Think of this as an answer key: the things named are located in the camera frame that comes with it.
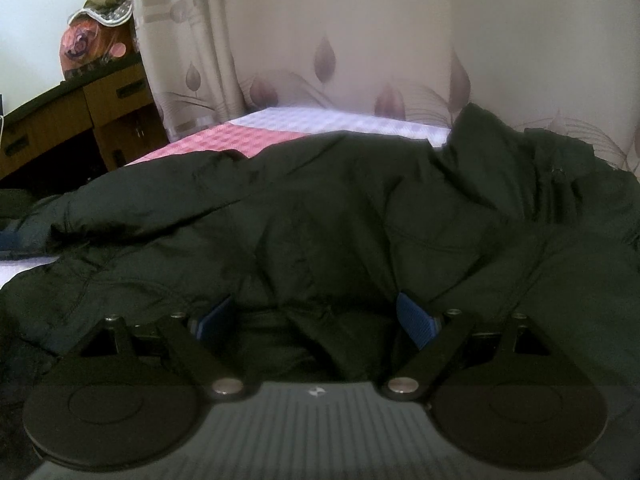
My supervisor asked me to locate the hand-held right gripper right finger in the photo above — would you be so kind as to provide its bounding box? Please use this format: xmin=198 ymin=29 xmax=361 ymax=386
xmin=381 ymin=289 xmax=557 ymax=403

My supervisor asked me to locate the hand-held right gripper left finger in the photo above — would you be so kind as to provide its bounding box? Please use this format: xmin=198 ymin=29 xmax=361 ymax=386
xmin=79 ymin=294 xmax=247 ymax=403

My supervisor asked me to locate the dark green jacket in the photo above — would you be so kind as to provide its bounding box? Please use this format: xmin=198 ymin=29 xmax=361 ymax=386
xmin=0 ymin=102 xmax=640 ymax=480

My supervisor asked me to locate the pink and white checkered bedsheet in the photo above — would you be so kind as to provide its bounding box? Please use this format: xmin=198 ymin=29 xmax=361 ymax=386
xmin=0 ymin=107 xmax=453 ymax=291

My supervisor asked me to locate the wooden desk with drawers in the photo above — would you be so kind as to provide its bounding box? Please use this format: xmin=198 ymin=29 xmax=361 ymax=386
xmin=0 ymin=57 xmax=168 ymax=191

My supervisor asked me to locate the leaf print curtain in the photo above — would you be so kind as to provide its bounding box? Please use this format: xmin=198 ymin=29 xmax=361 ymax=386
xmin=127 ymin=0 xmax=640 ymax=181

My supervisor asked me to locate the orange floral bag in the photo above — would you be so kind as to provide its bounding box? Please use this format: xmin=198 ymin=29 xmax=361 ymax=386
xmin=59 ymin=7 xmax=141 ymax=83

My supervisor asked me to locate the olive green cloth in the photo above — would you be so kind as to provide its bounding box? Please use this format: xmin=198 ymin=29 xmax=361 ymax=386
xmin=82 ymin=0 xmax=133 ymax=16

